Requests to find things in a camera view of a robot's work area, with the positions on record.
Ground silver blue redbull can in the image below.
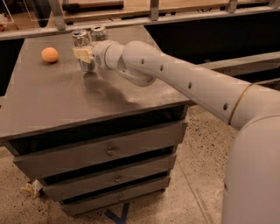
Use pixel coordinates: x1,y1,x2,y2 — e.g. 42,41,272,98
71,30,95,72

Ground silver soda can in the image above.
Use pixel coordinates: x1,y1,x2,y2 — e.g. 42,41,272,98
90,25,108,41

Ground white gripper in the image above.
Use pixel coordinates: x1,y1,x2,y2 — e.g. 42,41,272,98
73,40,118,69

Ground grey drawer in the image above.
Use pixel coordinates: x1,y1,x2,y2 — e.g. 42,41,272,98
43,153,176,201
14,120,186,179
61,176,170,216

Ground metal railing frame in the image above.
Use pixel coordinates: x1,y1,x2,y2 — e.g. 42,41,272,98
0,0,280,86

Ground middle grey drawer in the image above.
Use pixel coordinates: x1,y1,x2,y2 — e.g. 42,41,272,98
43,153,176,201

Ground grey drawer cabinet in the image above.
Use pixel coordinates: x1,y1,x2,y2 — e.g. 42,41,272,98
0,34,188,205

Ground bottom grey drawer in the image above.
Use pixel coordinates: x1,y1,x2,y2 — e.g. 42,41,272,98
61,176,170,216

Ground orange fruit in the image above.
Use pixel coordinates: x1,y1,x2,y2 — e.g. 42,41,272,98
41,47,59,63

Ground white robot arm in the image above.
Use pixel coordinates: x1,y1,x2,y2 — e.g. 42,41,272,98
73,40,280,224

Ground top grey drawer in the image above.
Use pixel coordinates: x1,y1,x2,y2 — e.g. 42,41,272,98
14,120,186,179

